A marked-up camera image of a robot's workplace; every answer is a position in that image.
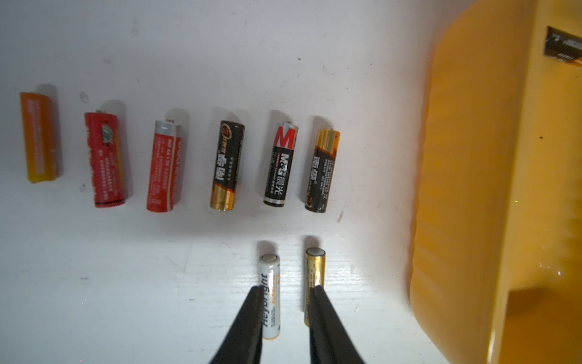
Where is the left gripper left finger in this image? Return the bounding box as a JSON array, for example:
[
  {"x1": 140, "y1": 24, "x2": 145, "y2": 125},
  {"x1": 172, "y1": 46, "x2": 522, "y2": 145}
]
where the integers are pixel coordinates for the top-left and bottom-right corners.
[{"x1": 210, "y1": 286, "x2": 264, "y2": 363}]

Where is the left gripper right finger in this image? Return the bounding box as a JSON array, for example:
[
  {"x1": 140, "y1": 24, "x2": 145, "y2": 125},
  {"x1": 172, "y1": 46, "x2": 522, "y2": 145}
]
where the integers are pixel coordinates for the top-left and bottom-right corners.
[{"x1": 308, "y1": 285, "x2": 364, "y2": 363}]

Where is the white rectangular battery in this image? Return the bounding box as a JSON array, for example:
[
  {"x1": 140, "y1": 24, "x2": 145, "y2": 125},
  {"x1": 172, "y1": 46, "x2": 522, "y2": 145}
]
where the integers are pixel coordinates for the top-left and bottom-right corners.
[{"x1": 259, "y1": 253, "x2": 281, "y2": 340}]

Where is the yellow plastic storage tray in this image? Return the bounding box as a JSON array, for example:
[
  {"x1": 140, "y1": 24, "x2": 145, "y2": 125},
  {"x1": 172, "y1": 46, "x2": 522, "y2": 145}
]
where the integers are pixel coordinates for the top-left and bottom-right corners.
[{"x1": 409, "y1": 1, "x2": 581, "y2": 363}]

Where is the black red silver battery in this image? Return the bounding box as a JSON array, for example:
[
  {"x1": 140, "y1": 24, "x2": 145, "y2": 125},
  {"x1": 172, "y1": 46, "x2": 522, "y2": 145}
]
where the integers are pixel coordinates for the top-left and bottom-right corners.
[{"x1": 263, "y1": 121, "x2": 299, "y2": 208}]

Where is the red white battery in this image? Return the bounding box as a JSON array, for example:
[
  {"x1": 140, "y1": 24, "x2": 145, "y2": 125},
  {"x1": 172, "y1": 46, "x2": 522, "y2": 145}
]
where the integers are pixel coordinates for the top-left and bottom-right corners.
[{"x1": 146, "y1": 119, "x2": 182, "y2": 213}]

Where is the red chinese label battery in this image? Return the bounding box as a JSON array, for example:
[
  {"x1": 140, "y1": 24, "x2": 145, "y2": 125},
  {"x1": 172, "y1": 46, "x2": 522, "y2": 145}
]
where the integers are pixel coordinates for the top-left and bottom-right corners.
[{"x1": 84, "y1": 111, "x2": 126, "y2": 209}]

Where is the orange battery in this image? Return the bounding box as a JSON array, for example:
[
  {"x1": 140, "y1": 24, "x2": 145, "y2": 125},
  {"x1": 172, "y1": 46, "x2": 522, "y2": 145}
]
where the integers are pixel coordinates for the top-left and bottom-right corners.
[{"x1": 20, "y1": 93, "x2": 58, "y2": 184}]

